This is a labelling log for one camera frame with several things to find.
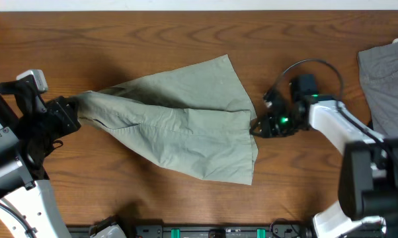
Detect grey shorts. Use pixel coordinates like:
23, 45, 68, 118
358, 38, 398, 137

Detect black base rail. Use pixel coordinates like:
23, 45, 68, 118
67, 217, 317, 238

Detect khaki green shorts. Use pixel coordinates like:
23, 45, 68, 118
75, 55, 258, 185

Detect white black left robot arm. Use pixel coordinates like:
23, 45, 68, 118
0, 69, 81, 238

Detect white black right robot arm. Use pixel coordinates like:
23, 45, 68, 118
251, 75, 398, 237

